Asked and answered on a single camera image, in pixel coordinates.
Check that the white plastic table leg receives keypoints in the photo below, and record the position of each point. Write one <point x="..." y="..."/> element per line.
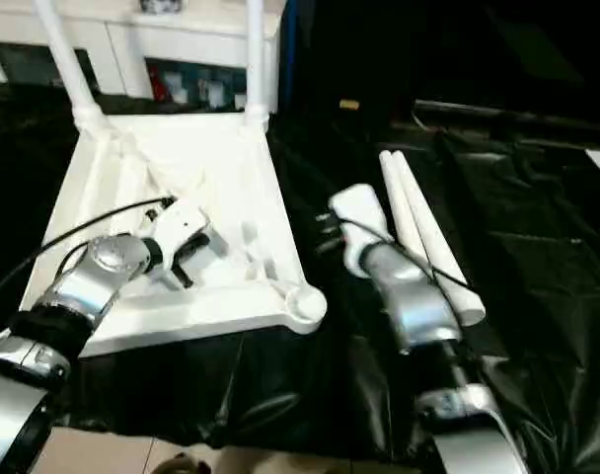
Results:
<point x="398" y="197"/>
<point x="68" y="59"/>
<point x="428" y="222"/>
<point x="257" y="64"/>

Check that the white plastic table top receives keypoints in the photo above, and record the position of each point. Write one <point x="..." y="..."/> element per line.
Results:
<point x="181" y="163"/>

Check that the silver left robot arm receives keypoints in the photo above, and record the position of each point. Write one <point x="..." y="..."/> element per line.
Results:
<point x="73" y="296"/>

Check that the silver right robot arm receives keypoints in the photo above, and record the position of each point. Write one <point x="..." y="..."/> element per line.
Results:
<point x="418" y="306"/>

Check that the small tan label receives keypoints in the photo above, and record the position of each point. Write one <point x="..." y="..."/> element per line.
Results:
<point x="349" y="104"/>

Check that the black glossy mat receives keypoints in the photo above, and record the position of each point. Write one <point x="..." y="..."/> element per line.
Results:
<point x="527" y="247"/>

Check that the white glass-door cabinet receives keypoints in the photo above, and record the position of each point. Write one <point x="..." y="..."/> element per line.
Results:
<point x="191" y="34"/>

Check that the long black bar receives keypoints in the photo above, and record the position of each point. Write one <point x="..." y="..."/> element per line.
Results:
<point x="512" y="116"/>

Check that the large dark screen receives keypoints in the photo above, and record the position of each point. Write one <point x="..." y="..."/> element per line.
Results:
<point x="453" y="49"/>

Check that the dark bag of parts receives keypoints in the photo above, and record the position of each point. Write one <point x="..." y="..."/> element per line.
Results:
<point x="163" y="5"/>

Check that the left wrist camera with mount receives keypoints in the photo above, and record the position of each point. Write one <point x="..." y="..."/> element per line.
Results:
<point x="181" y="227"/>

